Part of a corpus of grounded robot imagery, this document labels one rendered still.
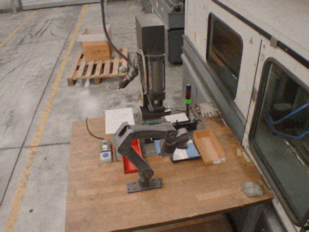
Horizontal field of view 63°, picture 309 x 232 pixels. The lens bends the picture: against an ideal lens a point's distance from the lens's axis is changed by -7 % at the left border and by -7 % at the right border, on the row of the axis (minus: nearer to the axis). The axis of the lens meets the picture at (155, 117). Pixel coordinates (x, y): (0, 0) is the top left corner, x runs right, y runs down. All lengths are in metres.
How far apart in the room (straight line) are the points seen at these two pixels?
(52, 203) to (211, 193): 1.71
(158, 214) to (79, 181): 0.51
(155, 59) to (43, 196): 1.90
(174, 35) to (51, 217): 3.43
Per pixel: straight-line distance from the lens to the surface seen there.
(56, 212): 2.70
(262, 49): 1.56
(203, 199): 1.49
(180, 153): 1.69
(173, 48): 4.81
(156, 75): 1.53
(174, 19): 4.64
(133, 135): 1.21
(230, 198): 1.52
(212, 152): 1.74
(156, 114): 1.66
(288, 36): 1.39
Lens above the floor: 2.08
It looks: 36 degrees down
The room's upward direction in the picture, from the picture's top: 2 degrees counter-clockwise
